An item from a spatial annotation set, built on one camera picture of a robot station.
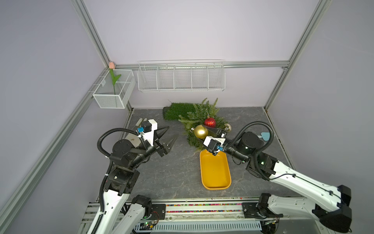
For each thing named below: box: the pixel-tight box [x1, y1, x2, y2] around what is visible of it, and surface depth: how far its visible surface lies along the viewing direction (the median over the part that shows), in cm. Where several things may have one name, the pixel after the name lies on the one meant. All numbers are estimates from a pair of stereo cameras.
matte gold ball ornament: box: [193, 124, 209, 139], surface depth 58 cm
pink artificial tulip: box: [108, 61, 122, 96], surface depth 92 cm
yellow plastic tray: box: [199, 149, 232, 191], surface depth 86 cm
